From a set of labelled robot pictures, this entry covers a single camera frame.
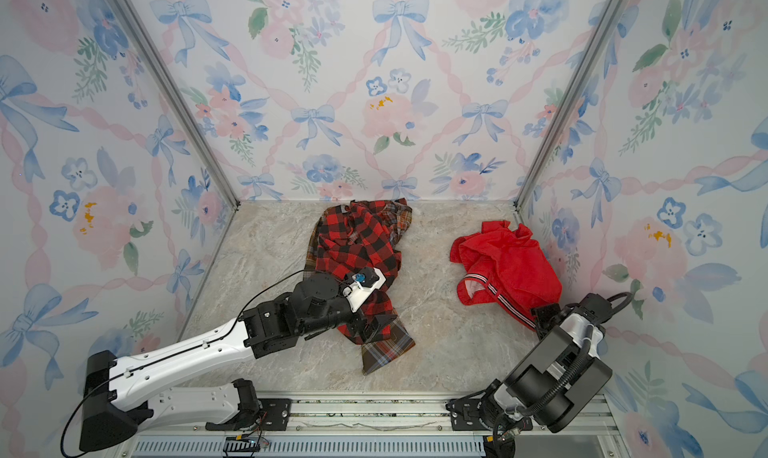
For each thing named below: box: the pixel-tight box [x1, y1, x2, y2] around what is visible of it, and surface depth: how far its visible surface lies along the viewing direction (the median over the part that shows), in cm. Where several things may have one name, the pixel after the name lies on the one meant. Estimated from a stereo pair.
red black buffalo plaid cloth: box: [316, 200, 402, 345], surface depth 99 cm
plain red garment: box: [449, 220, 562, 331], surface depth 93 cm
